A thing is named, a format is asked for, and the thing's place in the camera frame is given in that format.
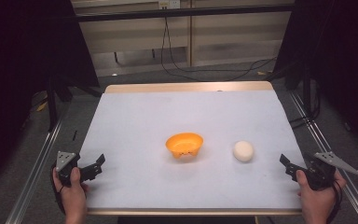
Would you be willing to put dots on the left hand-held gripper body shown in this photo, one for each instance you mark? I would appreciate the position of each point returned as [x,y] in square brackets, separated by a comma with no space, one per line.
[64,160]

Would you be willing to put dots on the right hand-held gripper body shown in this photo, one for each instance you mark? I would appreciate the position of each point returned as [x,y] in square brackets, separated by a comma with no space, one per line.
[321,169]

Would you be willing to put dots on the white egg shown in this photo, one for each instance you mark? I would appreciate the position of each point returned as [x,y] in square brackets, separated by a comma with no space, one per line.
[243,151]

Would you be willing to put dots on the orange plastic bowl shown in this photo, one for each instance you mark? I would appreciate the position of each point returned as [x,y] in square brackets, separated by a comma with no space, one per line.
[184,144]

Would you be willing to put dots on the person's left hand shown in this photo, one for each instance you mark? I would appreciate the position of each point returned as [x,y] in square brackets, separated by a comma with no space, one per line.
[73,197]

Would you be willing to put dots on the person's right hand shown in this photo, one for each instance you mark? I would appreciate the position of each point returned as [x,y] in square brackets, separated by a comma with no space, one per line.
[318,200]

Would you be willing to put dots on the small black stick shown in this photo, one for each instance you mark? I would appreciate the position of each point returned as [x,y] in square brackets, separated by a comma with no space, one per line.
[74,134]

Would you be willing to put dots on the white table sheet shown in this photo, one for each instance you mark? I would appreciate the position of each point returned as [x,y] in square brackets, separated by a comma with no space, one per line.
[136,124]

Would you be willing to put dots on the black metal stand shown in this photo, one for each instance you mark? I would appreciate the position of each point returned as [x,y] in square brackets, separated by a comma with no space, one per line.
[306,90]
[52,105]

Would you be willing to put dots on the yellow floor tape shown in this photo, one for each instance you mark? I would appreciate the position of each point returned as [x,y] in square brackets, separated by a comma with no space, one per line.
[42,106]
[262,73]

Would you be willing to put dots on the black curtain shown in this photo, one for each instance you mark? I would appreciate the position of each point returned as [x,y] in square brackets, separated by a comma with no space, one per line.
[18,62]
[345,62]

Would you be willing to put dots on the white cabinet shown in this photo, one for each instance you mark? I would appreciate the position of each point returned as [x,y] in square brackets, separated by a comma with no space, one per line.
[230,34]

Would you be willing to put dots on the black horizontal bar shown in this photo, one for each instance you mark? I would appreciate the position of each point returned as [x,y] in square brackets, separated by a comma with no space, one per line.
[183,12]

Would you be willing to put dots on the aluminium floor rail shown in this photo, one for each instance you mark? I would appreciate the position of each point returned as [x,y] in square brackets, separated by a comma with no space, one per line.
[34,174]
[329,149]

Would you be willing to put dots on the white wall socket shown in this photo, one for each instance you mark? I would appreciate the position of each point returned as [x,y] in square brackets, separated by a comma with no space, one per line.
[169,3]

